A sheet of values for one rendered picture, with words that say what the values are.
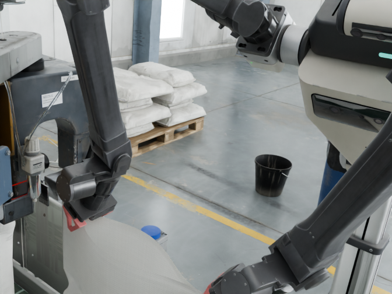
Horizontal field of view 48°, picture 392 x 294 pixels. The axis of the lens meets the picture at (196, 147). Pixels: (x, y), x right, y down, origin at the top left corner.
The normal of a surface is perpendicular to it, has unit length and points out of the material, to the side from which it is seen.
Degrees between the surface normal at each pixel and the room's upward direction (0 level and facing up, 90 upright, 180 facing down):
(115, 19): 90
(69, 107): 90
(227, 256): 0
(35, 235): 90
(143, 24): 90
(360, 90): 40
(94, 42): 105
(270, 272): 31
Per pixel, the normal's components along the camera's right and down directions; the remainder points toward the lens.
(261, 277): 0.50, -0.65
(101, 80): 0.61, 0.57
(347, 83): -0.31, -0.55
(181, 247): 0.10, -0.92
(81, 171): 0.24, -0.81
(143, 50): -0.59, 0.25
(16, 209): 0.80, 0.29
